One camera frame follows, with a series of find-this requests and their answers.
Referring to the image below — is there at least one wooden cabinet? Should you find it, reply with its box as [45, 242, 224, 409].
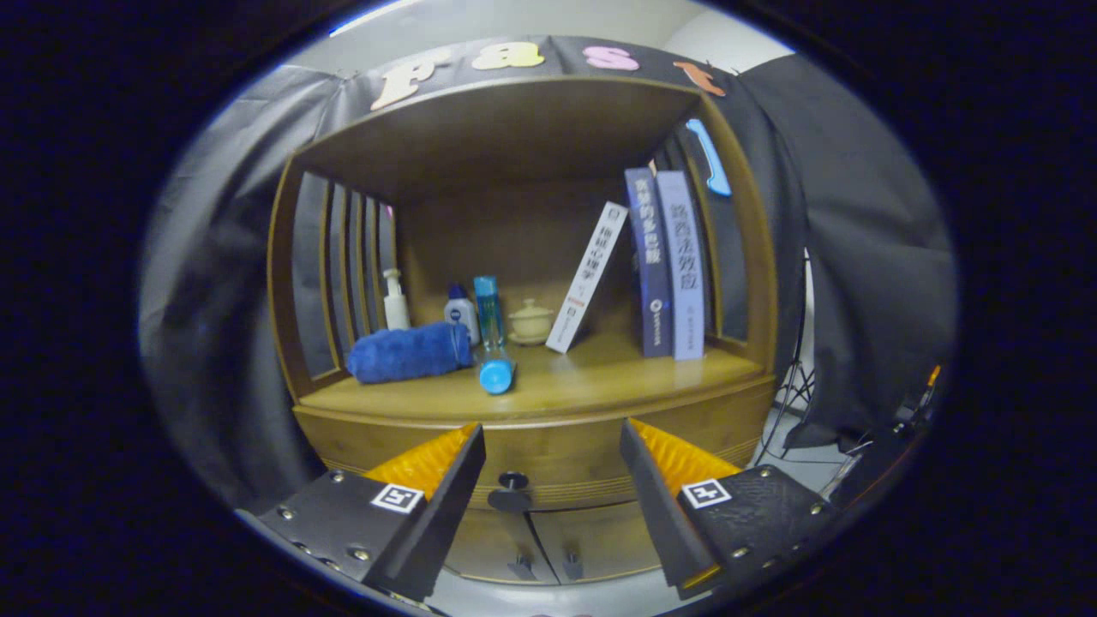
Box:
[267, 75, 781, 585]

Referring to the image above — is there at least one light purple book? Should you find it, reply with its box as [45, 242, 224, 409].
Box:
[655, 171, 706, 362]

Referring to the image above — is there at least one white book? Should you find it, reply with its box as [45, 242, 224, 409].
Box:
[545, 201, 629, 355]

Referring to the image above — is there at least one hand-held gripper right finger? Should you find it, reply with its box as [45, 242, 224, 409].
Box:
[619, 418, 836, 601]

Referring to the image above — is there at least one wooden countertop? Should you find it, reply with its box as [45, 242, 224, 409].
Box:
[298, 330, 766, 422]

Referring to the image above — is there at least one clear blue bottle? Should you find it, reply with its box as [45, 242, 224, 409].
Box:
[473, 275, 507, 352]

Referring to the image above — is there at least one black equipment with orange clip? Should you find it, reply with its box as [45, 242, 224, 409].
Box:
[827, 364, 944, 511]

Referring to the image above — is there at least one dark blue book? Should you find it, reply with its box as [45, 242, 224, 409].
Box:
[624, 167, 674, 359]

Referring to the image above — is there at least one black tripod stand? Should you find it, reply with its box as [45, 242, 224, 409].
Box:
[754, 249, 815, 468]

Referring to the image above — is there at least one black backdrop cloth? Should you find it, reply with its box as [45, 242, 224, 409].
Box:
[137, 34, 959, 515]

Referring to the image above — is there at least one white pump bottle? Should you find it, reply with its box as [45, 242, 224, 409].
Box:
[381, 268, 411, 332]

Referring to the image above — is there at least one white bottle with blue cap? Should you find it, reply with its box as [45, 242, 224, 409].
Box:
[444, 284, 481, 346]

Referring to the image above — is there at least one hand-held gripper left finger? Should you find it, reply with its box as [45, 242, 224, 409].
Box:
[257, 422, 487, 603]

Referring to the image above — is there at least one blue folded towel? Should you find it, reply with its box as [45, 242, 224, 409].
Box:
[346, 321, 475, 385]

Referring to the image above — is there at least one beige lidded teacup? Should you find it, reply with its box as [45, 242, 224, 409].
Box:
[507, 298, 555, 346]

